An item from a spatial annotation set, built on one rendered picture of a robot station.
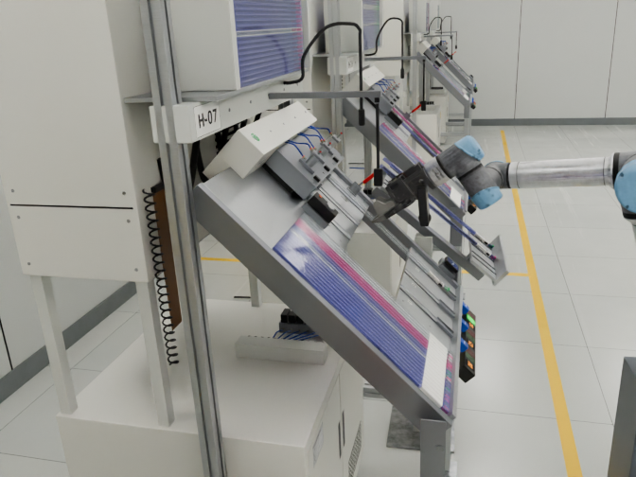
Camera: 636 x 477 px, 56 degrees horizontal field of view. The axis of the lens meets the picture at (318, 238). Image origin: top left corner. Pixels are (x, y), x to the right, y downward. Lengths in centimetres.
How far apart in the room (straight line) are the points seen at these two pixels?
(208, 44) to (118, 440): 96
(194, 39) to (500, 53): 805
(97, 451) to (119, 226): 62
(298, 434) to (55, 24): 100
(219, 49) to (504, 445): 179
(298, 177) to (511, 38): 782
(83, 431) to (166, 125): 84
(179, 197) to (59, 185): 30
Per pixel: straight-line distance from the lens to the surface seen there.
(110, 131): 128
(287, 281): 122
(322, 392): 159
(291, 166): 148
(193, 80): 130
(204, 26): 128
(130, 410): 164
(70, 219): 140
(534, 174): 175
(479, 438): 248
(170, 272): 143
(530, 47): 919
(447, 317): 170
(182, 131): 116
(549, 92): 927
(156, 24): 116
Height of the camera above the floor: 151
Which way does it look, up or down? 20 degrees down
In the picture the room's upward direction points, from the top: 3 degrees counter-clockwise
